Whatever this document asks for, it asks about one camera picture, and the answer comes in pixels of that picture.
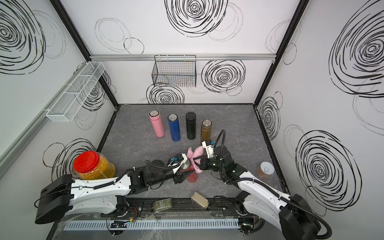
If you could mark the white wire shelf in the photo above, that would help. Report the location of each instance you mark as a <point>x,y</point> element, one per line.
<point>78,93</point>

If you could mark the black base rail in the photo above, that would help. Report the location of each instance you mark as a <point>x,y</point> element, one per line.
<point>219,207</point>

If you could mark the gold thermos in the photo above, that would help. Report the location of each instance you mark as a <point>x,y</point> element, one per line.
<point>206,130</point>

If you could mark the blue thermos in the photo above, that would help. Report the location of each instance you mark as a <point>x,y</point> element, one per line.
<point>174,126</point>

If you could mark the red lid snack jar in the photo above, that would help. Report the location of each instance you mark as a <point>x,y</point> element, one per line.
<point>92,165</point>

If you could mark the green scouring pad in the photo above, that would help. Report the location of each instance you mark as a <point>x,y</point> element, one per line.
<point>162,205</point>

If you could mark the white cable duct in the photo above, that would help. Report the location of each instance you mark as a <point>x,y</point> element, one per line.
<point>183,224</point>

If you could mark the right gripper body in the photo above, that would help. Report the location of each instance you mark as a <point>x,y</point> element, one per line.
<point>212,164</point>

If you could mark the pink thermos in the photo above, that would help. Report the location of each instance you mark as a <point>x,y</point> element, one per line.
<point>157,123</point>

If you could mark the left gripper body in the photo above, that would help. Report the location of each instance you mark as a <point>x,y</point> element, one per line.
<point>168,174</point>

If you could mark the black wire basket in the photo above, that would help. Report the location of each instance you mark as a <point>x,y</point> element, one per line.
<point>175,70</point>

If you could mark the black thermos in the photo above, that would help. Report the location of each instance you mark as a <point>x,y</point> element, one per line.
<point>191,125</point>

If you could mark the beige sponge block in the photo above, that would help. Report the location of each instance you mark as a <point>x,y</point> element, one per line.
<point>200,200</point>

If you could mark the white lid can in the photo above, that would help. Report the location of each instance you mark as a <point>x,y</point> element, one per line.
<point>266,170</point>

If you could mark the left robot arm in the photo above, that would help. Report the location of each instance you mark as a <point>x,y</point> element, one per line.
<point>68,196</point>

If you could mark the pink microfiber cloth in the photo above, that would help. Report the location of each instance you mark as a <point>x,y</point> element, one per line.
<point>195,158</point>

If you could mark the red thermos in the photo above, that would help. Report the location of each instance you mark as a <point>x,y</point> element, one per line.
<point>188,168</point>

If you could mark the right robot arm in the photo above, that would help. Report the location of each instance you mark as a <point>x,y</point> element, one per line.
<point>288,214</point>

